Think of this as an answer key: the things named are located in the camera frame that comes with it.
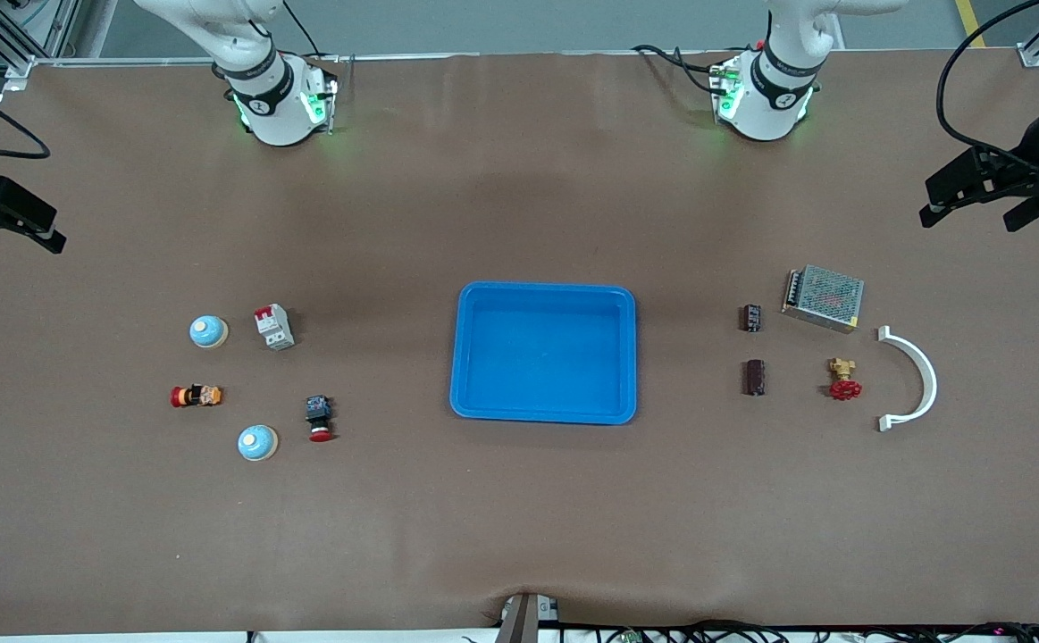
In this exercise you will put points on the metal mesh power supply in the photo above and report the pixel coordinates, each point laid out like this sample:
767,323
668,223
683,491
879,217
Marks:
823,297

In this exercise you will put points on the red emergency stop button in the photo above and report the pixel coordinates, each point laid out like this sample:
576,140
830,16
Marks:
319,418

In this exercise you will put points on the orange red push button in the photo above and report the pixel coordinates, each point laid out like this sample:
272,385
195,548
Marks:
196,396

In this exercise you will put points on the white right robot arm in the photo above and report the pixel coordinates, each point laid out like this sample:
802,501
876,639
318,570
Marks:
278,98

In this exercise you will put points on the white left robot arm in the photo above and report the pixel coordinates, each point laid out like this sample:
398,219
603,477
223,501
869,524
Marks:
769,98

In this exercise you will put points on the white curved plastic bracket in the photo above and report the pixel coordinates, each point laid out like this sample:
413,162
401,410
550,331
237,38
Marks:
932,382

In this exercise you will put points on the white red circuit breaker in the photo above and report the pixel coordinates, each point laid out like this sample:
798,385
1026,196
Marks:
274,326

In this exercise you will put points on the blue plastic tray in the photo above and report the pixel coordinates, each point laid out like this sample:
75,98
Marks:
555,384

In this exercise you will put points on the brown table cover sheet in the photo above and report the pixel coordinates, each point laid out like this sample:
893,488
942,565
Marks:
519,518

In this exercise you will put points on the dark brown cylindrical capacitor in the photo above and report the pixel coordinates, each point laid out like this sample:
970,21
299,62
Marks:
755,378

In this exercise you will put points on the small black connector module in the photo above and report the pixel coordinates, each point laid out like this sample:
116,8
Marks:
752,318

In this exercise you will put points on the light blue call bell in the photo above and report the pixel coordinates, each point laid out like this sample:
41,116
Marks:
208,331
257,443

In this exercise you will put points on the grey metal table bracket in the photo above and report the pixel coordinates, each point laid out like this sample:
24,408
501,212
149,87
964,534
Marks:
519,621

